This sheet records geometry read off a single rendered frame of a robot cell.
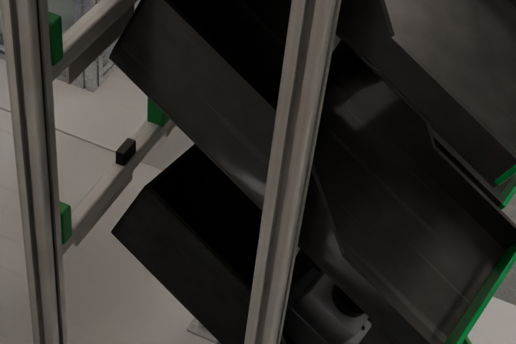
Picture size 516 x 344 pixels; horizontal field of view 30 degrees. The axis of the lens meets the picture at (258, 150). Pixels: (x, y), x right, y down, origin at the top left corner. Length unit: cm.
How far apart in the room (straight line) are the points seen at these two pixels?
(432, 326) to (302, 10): 25
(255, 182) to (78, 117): 94
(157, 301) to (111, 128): 34
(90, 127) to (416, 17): 101
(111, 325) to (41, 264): 54
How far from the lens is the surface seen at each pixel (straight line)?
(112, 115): 152
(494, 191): 74
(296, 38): 47
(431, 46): 53
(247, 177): 59
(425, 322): 63
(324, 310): 70
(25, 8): 55
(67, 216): 69
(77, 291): 127
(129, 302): 125
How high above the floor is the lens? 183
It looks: 41 degrees down
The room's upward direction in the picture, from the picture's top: 7 degrees clockwise
